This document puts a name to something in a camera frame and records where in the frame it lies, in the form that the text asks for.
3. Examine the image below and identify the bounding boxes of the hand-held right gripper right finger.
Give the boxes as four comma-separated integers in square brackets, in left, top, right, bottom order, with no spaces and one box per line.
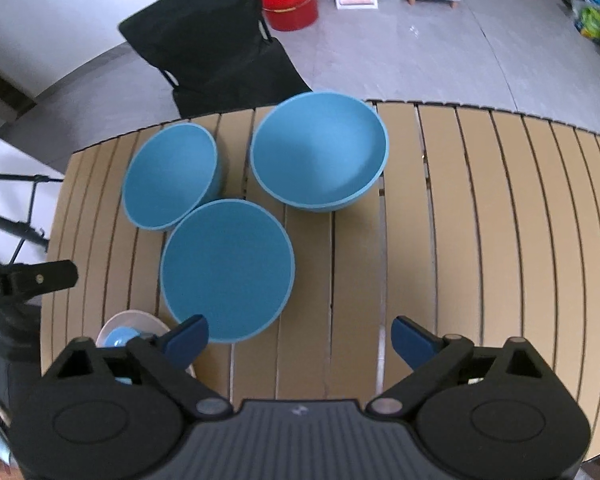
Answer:
[367,315,563,420]

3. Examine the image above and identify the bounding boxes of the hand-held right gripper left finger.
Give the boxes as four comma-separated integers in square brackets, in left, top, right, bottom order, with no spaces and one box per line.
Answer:
[42,314,233,420]

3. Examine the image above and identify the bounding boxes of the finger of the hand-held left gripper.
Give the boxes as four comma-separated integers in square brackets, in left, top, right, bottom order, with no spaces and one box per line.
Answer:
[0,260,79,297]

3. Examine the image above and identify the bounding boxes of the cream plate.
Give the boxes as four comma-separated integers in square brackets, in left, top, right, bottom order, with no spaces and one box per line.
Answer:
[96,310,197,378]

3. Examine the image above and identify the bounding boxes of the black folding chair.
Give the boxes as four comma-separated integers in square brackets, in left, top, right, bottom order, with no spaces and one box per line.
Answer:
[118,0,313,118]

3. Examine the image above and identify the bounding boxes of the large blue bowl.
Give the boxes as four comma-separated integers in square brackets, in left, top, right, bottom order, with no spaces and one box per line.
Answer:
[250,91,390,212]

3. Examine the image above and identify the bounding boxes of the black tripod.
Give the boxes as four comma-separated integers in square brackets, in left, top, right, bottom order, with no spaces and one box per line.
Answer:
[0,172,66,266]

